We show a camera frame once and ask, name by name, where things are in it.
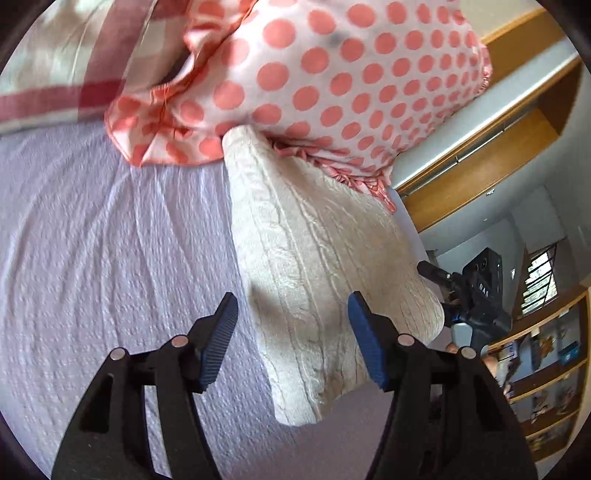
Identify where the cream knitted pillow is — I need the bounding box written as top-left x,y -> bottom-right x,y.
222,126 -> 446,426

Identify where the lavender textured bedsheet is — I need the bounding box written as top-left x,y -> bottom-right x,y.
0,121 -> 444,480

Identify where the red checked pillow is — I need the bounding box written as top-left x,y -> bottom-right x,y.
0,0 -> 167,134

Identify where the pink polka dot pillow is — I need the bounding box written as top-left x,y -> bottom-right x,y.
104,0 -> 494,214

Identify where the wooden wardrobe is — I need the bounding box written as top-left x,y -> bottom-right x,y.
392,7 -> 583,234

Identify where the person's right hand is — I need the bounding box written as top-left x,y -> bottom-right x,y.
445,342 -> 512,398

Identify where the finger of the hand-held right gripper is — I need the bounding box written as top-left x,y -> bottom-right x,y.
417,261 -> 455,289

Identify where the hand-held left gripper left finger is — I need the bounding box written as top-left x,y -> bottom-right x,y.
51,292 -> 239,480

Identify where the wooden bookshelf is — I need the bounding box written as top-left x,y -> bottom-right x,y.
482,285 -> 591,464

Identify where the barred window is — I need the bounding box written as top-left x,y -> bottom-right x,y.
521,244 -> 560,315

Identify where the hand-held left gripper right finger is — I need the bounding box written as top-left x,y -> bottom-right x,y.
347,291 -> 539,480

